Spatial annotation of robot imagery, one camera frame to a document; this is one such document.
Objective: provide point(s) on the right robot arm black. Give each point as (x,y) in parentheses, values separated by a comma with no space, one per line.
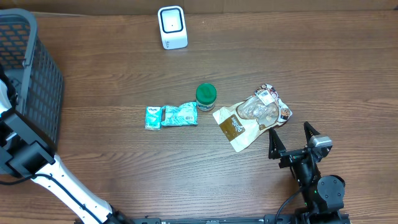
(322,195)

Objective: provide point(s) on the green lid jar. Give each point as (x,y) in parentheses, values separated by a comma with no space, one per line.
(206,96)

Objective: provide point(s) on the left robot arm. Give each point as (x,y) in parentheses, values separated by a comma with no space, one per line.
(46,174)

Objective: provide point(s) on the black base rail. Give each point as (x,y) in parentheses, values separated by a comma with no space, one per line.
(211,221)

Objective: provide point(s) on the grey plastic shopping basket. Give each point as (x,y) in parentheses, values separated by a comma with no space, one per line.
(32,88)

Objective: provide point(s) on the teal packet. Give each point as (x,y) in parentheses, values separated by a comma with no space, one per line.
(183,115)

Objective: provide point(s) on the teal tissue pack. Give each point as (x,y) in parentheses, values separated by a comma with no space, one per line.
(153,118)

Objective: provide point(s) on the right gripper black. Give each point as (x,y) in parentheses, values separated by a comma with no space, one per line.
(277,150)

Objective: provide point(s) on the white barcode scanner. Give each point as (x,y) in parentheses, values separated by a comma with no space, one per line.
(172,27)

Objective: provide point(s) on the brown white snack bag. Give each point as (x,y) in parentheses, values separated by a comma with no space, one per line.
(243,122)

